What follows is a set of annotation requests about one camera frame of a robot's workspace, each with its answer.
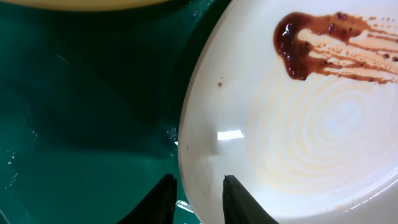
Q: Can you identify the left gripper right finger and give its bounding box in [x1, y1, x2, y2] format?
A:
[222, 175, 279, 224]

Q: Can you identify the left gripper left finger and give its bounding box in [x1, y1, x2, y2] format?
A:
[118, 174, 177, 224]

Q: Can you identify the white plate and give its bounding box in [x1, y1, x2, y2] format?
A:
[178, 1, 397, 223]

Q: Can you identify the teal plastic tray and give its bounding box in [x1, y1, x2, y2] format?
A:
[1, 1, 228, 223]

